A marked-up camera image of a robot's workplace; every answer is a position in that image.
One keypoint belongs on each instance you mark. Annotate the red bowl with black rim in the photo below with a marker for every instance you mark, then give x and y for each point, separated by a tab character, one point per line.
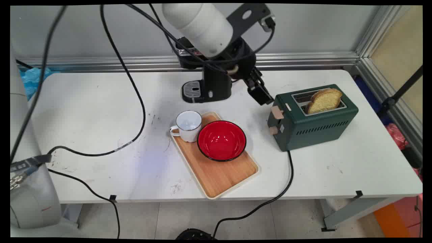
221	140

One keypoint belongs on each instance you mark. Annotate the orange box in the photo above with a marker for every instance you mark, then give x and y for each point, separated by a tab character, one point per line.
395	219

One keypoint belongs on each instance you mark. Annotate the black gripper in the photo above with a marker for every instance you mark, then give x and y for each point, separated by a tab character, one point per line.
245	55

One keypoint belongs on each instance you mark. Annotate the white enamel mug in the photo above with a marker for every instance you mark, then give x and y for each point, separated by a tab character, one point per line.
188	126

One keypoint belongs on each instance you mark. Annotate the green two-slot toaster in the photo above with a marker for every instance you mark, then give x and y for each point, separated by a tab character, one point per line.
314	128

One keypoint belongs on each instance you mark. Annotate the wooden serving tray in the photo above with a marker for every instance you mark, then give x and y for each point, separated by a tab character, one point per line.
219	175

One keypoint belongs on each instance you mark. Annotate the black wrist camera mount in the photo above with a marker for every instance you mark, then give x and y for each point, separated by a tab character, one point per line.
246	15

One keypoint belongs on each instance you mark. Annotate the black round object on floor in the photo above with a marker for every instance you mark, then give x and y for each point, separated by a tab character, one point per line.
194	234

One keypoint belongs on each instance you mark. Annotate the black coffee machine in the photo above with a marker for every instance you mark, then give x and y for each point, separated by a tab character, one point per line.
211	84

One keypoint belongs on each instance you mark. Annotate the blue plastic bag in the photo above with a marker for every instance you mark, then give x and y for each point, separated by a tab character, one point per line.
32	81

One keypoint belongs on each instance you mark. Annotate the black tripod stand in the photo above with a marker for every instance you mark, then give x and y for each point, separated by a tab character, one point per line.
398	94

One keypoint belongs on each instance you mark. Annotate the pink plastic bag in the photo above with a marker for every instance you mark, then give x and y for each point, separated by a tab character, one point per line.
397	135

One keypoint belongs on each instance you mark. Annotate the grey table leg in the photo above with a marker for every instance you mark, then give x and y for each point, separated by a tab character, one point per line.
354	212

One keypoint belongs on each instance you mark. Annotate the toasted bread slice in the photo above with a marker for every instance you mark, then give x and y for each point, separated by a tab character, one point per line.
325	100

